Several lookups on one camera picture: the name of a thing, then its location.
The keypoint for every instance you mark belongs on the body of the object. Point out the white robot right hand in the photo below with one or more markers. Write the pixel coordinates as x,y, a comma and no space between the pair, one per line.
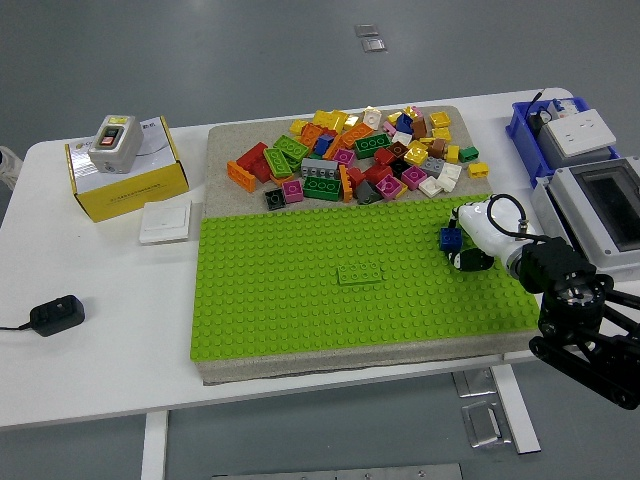
475,220

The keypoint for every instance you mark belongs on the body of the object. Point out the blue square brick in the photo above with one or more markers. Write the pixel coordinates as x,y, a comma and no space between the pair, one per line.
451,239

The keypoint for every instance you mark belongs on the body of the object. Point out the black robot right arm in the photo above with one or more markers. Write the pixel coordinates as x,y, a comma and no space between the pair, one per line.
570,270

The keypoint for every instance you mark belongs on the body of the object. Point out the yellow small brick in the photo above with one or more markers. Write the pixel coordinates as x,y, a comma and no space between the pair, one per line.
403,190
441,134
351,120
393,117
452,153
412,112
298,126
478,170

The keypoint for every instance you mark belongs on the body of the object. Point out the white square brick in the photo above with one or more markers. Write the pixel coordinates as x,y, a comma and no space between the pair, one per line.
449,176
372,117
401,137
430,186

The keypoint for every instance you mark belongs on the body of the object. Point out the green small brick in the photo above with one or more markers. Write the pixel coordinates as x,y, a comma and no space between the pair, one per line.
468,153

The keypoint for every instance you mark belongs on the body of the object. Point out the grey square brick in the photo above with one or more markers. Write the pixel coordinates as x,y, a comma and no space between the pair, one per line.
432,165

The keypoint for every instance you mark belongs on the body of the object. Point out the magenta square brick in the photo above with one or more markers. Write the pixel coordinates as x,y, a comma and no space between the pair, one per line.
344,157
414,177
293,191
389,187

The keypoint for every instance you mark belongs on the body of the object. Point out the yellow square brick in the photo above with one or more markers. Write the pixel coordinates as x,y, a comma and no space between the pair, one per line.
416,156
440,119

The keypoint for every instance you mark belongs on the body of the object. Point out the black square brick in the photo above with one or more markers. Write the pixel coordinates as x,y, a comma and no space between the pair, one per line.
275,199
400,167

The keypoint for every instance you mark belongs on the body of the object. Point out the dark brown brick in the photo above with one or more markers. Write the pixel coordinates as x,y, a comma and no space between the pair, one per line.
399,149

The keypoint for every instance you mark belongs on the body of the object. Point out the dark grey sloped brick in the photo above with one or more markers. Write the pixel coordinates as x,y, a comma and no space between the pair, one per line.
367,193

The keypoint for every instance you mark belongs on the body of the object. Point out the pink brick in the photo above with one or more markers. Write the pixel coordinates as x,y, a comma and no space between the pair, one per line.
389,128

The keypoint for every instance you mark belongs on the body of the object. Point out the lime green long brick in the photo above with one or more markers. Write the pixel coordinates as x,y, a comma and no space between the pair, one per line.
360,274

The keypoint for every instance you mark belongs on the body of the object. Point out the dark green brick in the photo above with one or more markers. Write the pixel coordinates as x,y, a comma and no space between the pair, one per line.
321,187
372,145

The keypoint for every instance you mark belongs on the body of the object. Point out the orange long brick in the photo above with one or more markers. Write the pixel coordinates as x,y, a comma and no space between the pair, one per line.
356,134
345,184
334,149
241,176

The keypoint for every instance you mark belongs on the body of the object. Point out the grey long brick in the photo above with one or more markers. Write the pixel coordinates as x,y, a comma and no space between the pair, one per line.
320,167

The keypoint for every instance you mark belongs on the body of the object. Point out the yellow long brick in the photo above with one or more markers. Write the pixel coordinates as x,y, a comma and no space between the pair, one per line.
327,119

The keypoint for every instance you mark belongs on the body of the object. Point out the green studded baseplate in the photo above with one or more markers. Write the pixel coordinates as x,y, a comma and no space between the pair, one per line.
275,310

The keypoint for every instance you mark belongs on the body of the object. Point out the large red brick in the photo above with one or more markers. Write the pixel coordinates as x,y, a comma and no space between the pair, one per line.
255,160

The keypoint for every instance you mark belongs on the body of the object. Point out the long metal floor plate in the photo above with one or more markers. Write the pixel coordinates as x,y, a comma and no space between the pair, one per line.
340,473

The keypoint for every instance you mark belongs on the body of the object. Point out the blue plastic bin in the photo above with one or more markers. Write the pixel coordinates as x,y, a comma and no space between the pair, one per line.
517,127

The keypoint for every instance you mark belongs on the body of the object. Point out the grey junction box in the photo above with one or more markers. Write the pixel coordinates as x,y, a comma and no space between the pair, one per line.
555,152

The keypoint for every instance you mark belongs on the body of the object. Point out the small black adapter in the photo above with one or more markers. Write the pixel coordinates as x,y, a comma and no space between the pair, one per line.
539,124

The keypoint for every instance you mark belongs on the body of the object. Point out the white socket panel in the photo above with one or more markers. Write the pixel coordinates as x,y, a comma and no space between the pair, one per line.
580,131

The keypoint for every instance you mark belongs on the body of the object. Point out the small white breaker module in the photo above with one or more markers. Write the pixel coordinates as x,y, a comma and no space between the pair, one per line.
563,107

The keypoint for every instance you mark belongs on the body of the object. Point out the white table leg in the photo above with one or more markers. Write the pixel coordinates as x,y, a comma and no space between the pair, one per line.
517,415
154,445

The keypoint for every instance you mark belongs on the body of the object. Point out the metal floor socket cover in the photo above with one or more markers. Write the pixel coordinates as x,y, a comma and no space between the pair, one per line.
366,30
374,45

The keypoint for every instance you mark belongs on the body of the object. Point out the yellow cardboard box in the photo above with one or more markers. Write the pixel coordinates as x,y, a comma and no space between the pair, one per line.
130,195

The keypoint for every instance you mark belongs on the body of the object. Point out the black power adapter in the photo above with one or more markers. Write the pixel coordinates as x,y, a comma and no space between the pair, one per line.
57,315

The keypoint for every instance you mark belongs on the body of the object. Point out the grey enclosure with window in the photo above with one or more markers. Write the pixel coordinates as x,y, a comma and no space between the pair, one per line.
570,190

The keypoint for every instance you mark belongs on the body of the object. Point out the white wall switch panel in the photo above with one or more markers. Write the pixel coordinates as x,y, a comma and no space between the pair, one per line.
164,222

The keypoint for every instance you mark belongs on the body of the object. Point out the grey push-button switch box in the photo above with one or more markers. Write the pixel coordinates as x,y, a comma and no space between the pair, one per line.
117,150

